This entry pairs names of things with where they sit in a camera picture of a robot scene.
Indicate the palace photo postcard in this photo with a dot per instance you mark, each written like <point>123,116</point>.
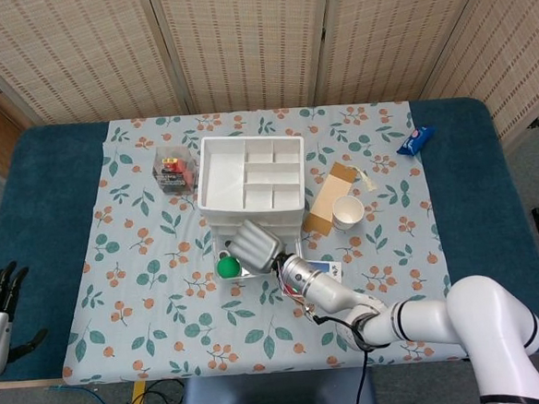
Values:
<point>330,269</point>

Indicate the teal table cover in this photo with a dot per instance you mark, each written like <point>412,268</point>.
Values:
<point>52,203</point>

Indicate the white drawer organizer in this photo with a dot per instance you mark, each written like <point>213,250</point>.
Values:
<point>224,182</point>

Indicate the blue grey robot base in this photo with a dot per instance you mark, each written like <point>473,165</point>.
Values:
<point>278,395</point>

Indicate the leaf and fruit print tablecloth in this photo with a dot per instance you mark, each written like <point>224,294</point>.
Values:
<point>166,311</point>

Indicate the green ball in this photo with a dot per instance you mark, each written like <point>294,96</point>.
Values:
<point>229,267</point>

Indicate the beige tape piece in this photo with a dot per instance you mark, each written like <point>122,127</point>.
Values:
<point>367,180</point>

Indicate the white paper cup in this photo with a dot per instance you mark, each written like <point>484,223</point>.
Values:
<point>346,212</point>

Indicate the clear plastic box with toys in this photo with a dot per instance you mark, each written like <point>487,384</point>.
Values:
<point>175,171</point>

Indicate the black and silver right hand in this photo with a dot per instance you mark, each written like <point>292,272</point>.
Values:
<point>256,247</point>

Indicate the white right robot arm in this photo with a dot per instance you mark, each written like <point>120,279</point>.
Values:
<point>421,316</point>

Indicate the woven folding screen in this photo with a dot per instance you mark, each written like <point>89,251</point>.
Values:
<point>249,41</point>

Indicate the flat tan cardboard box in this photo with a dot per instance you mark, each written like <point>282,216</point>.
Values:
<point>325,198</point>

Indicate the blue snack packet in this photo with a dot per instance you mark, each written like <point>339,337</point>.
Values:
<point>414,141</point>

